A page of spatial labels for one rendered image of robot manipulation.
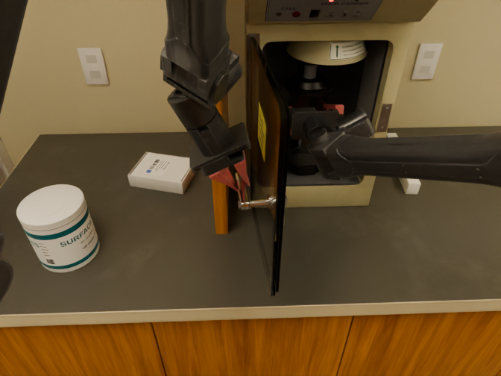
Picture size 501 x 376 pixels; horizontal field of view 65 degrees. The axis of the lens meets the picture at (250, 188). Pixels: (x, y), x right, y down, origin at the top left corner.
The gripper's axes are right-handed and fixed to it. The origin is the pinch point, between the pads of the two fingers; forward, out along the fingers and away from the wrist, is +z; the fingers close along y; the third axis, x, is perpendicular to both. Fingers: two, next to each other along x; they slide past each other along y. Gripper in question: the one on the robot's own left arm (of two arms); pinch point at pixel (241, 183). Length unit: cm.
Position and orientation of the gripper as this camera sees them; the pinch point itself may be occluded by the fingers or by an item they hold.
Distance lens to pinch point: 68.4
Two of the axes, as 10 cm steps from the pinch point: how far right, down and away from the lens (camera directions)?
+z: 4.1, 6.7, 6.2
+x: 1.3, 6.3, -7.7
